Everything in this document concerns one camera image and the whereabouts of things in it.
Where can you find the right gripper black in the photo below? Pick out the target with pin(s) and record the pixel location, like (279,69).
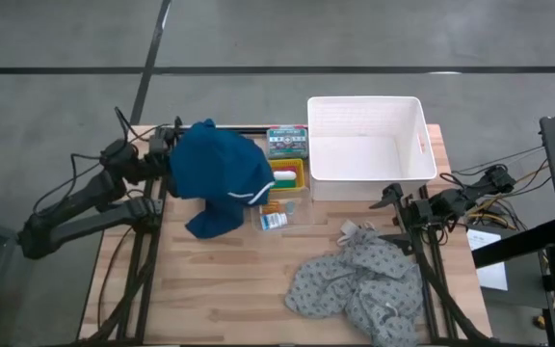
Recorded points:
(422,209)

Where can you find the white paper sheet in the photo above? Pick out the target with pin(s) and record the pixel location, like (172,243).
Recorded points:
(494,279)

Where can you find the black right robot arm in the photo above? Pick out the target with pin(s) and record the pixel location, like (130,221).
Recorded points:
(475,190)

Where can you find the small yellow plastic basket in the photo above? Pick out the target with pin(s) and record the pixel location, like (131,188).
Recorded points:
(300,166)

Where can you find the orange pill bottle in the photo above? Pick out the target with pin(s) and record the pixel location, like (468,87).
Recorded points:
(272,208)

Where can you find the green first aid kit box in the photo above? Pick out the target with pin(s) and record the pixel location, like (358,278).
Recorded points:
(287,142)

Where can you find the white capsule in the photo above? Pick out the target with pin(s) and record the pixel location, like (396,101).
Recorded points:
(284,175)

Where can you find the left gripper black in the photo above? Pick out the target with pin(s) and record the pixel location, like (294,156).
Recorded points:
(162,152)

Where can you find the black support beam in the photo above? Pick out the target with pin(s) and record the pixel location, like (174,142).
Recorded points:
(513,246)

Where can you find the clear plastic container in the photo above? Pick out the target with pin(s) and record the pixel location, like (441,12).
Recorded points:
(301,221)

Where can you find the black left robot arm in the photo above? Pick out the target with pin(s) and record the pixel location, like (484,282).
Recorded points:
(80,226)

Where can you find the large white plastic basket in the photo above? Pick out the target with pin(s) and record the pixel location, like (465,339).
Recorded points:
(369,159)

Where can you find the grey patterned hospital gown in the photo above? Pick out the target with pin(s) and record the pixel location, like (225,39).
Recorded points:
(354,289)

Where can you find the dark blue scrub garment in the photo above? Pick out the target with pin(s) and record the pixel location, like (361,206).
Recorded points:
(219,168)

